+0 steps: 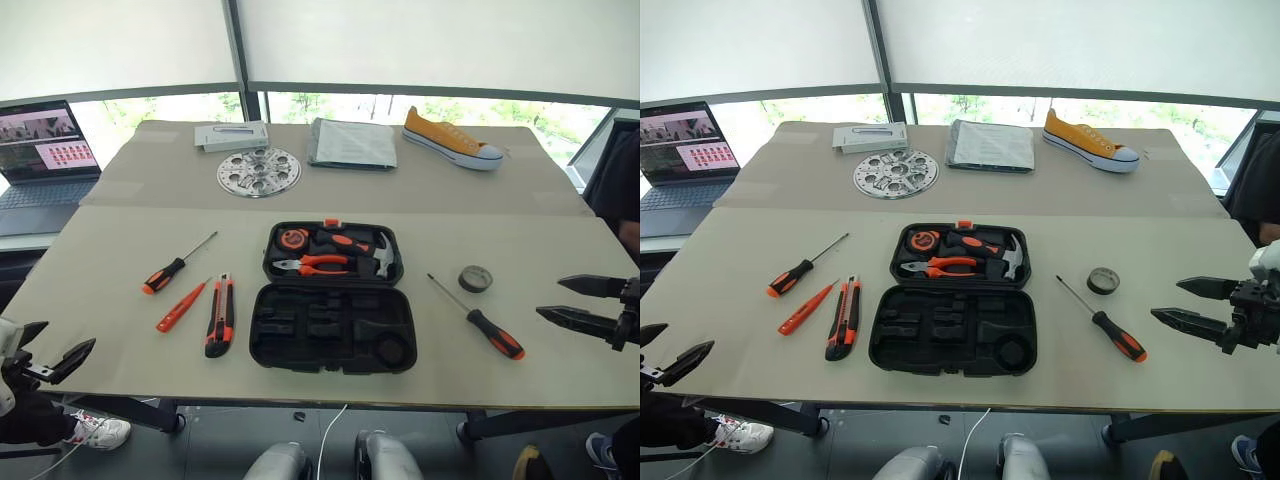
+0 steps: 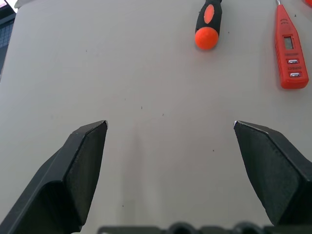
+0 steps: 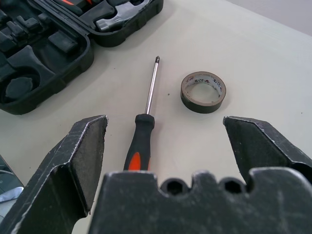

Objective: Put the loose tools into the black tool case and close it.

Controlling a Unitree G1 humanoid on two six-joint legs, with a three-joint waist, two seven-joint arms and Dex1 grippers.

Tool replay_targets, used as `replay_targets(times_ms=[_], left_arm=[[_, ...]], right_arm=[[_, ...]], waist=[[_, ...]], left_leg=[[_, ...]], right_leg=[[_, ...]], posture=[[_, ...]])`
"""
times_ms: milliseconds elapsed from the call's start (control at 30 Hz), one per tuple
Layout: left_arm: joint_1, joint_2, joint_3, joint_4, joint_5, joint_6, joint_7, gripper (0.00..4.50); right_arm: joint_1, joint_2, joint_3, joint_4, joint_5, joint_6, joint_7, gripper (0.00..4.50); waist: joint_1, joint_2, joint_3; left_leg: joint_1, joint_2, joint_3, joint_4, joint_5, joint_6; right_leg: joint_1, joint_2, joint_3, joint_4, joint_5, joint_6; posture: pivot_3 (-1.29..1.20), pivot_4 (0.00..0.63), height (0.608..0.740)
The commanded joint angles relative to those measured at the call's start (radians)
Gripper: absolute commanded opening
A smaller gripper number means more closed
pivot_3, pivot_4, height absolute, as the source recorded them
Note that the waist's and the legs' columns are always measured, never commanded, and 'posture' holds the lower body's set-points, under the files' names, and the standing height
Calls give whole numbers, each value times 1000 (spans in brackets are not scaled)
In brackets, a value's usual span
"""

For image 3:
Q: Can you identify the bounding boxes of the orange handled pliers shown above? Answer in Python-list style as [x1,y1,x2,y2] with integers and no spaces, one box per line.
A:
[55,0,83,15]

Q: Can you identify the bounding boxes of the black tool case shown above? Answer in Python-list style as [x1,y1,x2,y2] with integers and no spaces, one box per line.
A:
[0,0,164,115]

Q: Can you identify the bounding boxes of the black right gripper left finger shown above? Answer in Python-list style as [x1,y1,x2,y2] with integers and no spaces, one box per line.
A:
[0,115,109,234]

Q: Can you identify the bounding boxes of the black orange Phillips screwdriver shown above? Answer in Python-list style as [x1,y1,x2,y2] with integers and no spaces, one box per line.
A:
[123,56,161,173]

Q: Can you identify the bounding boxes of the hammer with black orange handle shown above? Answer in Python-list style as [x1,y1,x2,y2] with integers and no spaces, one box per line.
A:
[80,0,147,33]

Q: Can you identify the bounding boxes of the black electrical tape roll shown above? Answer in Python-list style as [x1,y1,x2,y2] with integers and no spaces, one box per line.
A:
[180,71,227,115]

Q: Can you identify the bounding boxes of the silver rounded robot leg cover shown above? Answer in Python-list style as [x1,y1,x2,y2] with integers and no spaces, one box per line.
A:
[0,169,25,204]

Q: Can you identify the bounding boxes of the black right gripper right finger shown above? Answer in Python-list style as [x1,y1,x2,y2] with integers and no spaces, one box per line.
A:
[223,116,312,186]

